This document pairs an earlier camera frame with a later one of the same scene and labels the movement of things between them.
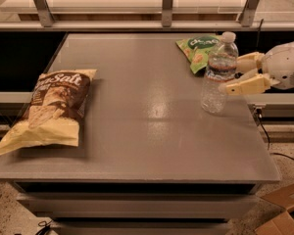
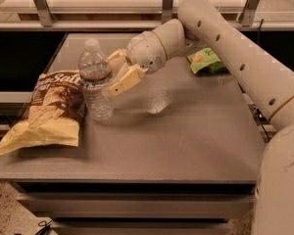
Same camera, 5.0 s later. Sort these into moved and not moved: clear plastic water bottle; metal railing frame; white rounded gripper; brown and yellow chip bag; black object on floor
Moved: white rounded gripper; clear plastic water bottle
Not moved: metal railing frame; brown and yellow chip bag; black object on floor
